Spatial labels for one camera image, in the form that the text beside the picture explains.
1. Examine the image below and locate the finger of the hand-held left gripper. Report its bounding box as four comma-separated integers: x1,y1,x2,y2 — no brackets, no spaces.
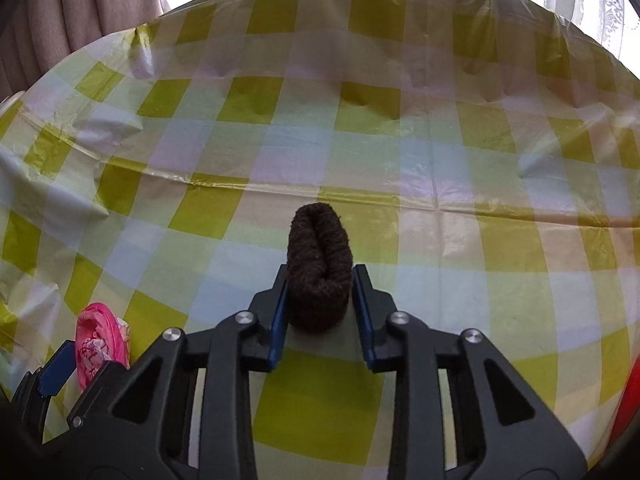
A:
11,341,75,413

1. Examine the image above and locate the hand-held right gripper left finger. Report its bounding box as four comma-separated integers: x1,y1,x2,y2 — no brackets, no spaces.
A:
67,264,291,480

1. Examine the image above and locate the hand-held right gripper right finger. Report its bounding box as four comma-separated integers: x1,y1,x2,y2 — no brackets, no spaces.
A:
351,263,588,480

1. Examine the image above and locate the hot pink patterned cloth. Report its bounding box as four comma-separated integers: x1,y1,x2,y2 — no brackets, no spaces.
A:
75,302,132,391

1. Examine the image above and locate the brown knit sock roll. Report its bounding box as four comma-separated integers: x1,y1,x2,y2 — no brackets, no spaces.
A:
286,203,355,332

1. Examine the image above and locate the yellow green checkered plastic tablecloth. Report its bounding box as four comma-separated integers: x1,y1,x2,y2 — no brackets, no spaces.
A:
0,0,640,466

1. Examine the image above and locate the red thermos jug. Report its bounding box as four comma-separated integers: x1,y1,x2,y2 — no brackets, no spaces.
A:
612,357,640,443

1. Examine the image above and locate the mauve curtain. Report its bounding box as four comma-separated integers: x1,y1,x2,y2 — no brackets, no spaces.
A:
0,0,173,106

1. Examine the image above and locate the white lace curtain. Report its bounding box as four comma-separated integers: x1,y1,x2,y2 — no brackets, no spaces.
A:
517,0,640,61

